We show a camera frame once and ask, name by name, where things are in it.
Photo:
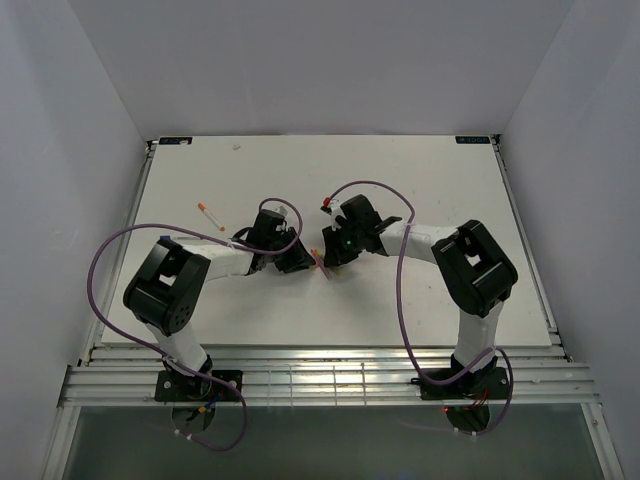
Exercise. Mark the yellow pen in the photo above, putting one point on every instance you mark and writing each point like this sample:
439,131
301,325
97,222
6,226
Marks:
336,273

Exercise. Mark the right blue label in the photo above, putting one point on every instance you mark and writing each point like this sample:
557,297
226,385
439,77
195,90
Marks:
473,140

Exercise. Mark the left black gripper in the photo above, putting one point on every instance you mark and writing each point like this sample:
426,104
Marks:
298,259

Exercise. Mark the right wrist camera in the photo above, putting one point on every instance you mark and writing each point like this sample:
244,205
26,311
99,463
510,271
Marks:
332,207

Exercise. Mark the blue label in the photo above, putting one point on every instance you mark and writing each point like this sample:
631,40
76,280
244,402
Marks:
473,140
175,140

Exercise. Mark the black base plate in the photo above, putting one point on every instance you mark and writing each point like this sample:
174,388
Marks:
172,387
493,385

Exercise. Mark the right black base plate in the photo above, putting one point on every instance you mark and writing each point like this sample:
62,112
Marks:
493,385

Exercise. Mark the orange capped pen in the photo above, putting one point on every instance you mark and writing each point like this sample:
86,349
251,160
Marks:
209,215

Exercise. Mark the aluminium frame rails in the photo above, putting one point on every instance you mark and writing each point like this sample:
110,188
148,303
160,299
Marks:
317,377

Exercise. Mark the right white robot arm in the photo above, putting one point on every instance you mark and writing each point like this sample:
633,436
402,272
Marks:
477,273

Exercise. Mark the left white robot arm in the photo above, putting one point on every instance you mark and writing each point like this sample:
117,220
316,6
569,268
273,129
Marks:
164,292

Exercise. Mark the left blue label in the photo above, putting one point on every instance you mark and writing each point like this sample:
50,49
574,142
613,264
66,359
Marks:
175,140

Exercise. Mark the pink pen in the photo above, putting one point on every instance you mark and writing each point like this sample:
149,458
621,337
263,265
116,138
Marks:
319,260

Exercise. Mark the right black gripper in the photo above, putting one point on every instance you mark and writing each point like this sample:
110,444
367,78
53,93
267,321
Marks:
335,255

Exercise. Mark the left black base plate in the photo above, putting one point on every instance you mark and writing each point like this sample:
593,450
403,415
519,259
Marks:
172,387

